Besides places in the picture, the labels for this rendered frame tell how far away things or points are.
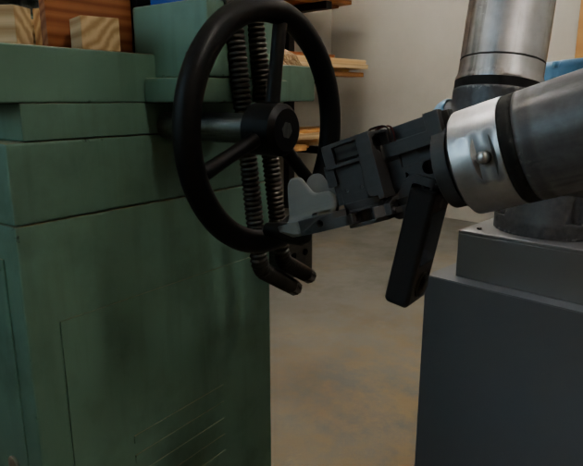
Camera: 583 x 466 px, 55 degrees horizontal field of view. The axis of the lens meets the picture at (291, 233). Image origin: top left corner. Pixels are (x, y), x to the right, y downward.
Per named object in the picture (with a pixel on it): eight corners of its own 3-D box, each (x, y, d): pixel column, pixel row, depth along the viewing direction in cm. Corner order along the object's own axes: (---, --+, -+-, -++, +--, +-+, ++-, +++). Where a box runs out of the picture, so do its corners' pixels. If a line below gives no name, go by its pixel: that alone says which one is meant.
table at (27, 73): (24, 104, 50) (17, 31, 48) (-114, 103, 67) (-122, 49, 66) (361, 101, 97) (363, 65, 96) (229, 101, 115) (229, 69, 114)
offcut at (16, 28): (-12, 45, 60) (-18, 5, 59) (6, 47, 63) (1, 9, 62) (18, 44, 60) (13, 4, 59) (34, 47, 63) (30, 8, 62)
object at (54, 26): (48, 52, 68) (42, -18, 67) (43, 52, 69) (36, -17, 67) (196, 62, 88) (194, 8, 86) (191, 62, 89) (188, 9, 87)
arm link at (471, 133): (543, 196, 50) (513, 211, 42) (489, 208, 53) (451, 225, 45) (517, 96, 49) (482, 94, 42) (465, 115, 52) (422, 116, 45)
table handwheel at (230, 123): (209, -54, 51) (363, 34, 74) (77, -26, 62) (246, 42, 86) (181, 263, 53) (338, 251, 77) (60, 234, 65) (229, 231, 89)
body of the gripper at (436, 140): (353, 146, 59) (463, 108, 52) (374, 225, 59) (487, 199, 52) (312, 150, 53) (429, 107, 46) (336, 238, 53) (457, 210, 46)
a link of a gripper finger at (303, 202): (269, 187, 62) (339, 165, 56) (283, 239, 62) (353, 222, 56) (251, 190, 59) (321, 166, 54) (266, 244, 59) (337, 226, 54)
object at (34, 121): (23, 141, 60) (18, 103, 59) (-66, 134, 72) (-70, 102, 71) (261, 127, 91) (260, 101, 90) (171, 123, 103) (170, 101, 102)
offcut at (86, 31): (121, 51, 68) (118, 18, 67) (82, 49, 66) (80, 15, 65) (108, 54, 72) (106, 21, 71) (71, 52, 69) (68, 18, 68)
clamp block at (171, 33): (206, 77, 67) (204, -5, 65) (132, 79, 75) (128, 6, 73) (281, 79, 79) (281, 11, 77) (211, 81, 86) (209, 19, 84)
